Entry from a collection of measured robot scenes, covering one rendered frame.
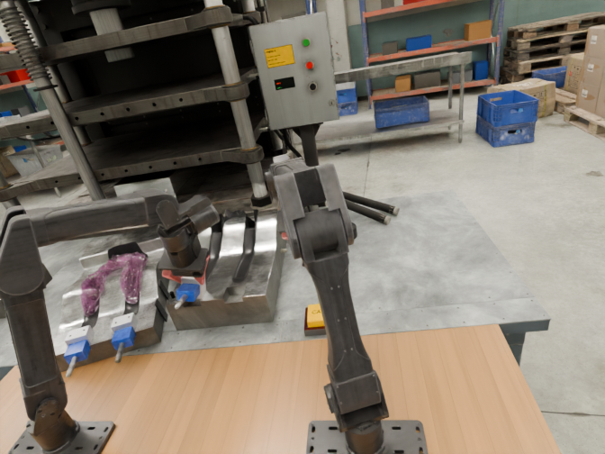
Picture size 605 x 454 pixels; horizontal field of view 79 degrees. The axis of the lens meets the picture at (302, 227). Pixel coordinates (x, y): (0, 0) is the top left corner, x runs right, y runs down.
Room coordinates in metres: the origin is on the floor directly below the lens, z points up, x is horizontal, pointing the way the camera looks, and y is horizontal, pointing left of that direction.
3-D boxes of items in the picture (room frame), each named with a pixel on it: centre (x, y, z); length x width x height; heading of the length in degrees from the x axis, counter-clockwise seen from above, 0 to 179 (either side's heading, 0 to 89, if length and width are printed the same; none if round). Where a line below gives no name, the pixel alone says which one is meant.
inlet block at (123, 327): (0.69, 0.48, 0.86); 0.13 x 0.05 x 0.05; 9
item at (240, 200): (1.94, 0.67, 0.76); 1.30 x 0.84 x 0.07; 82
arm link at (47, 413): (0.50, 0.55, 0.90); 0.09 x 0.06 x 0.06; 37
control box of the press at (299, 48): (1.64, -0.10, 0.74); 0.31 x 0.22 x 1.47; 82
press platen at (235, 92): (1.94, 0.66, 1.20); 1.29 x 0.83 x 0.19; 82
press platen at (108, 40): (1.94, 0.66, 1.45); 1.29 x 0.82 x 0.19; 82
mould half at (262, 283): (0.98, 0.21, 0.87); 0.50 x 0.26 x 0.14; 172
